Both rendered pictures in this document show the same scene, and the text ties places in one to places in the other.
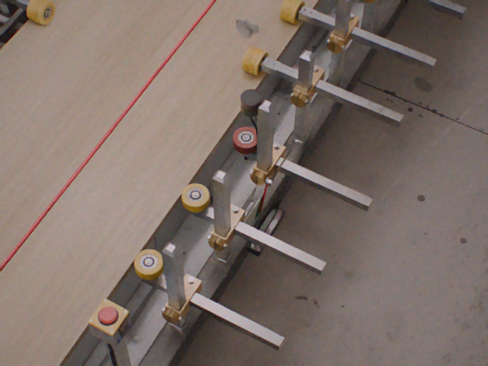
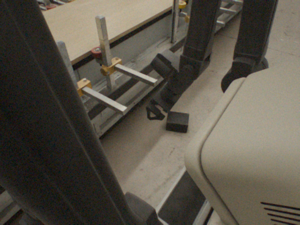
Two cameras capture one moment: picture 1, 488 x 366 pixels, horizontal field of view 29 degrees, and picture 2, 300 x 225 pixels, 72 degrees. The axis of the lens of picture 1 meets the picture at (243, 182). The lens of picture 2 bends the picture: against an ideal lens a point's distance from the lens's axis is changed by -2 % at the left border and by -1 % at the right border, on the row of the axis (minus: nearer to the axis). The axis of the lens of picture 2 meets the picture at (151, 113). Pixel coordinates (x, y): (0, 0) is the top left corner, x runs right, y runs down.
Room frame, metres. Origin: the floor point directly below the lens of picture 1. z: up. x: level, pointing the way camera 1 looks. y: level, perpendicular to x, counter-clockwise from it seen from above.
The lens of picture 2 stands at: (-0.70, 0.30, 1.52)
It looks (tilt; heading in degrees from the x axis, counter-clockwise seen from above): 46 degrees down; 6
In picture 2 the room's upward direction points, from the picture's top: straight up
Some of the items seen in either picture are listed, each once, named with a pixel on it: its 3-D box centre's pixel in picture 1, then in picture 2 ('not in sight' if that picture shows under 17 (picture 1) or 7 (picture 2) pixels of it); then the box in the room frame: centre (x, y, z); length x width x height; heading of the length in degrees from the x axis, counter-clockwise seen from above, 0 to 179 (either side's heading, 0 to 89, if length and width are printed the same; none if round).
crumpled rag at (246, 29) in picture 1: (246, 25); not in sight; (2.13, -0.01, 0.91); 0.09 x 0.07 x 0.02; 31
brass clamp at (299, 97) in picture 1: (307, 86); not in sight; (1.84, -0.19, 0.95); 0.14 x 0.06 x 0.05; 151
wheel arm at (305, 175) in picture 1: (303, 175); (225, 0); (1.59, -0.18, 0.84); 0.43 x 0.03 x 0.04; 61
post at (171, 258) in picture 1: (176, 292); (190, 8); (1.17, 0.18, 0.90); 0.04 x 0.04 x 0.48; 61
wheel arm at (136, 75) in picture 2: not in sight; (124, 70); (0.28, 0.57, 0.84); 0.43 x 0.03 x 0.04; 61
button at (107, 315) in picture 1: (107, 316); not in sight; (0.94, 0.30, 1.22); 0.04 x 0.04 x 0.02
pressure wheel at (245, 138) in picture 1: (245, 147); not in sight; (1.68, -0.01, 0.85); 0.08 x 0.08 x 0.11
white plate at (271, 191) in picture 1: (265, 197); not in sight; (1.57, -0.07, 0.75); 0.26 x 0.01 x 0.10; 151
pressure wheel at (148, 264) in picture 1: (149, 271); (180, 9); (1.26, 0.26, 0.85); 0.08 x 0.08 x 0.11
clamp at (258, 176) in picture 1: (267, 164); not in sight; (1.63, -0.07, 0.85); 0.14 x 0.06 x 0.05; 151
